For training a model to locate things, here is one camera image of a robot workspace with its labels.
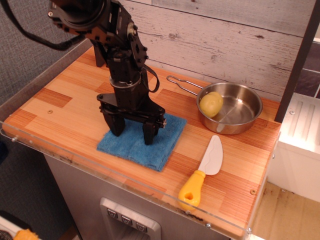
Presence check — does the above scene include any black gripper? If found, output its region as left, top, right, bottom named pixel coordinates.
left=97, top=83, right=167, bottom=145

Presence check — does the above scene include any blue cloth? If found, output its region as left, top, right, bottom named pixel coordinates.
left=97, top=114, right=187, bottom=172

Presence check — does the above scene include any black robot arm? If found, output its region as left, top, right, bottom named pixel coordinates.
left=49, top=0, right=167, bottom=145

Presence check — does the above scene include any yellow toy potato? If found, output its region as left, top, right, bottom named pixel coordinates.
left=199, top=91, right=224, bottom=118

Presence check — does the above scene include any grey toy fridge cabinet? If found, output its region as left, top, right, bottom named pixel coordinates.
left=45, top=155, right=227, bottom=240

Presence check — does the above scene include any small steel pot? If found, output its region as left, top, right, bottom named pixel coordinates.
left=166, top=75, right=263, bottom=135

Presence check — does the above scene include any clear acrylic edge guard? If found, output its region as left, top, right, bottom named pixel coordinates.
left=2, top=117, right=280, bottom=240

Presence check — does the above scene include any orange toy at corner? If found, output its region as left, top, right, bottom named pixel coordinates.
left=13, top=229, right=40, bottom=240

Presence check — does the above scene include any dark vertical post left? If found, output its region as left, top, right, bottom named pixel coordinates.
left=91, top=40, right=108, bottom=68

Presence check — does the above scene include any dark vertical post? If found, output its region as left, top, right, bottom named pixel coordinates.
left=274, top=0, right=320, bottom=123
left=91, top=40, right=108, bottom=68

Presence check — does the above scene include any yellow handled toy knife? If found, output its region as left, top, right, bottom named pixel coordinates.
left=178, top=135, right=224, bottom=211

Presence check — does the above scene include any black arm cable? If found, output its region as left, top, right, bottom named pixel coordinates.
left=0, top=0, right=161, bottom=94

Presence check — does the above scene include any dark vertical post right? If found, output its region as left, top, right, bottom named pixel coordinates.
left=274, top=0, right=320, bottom=123

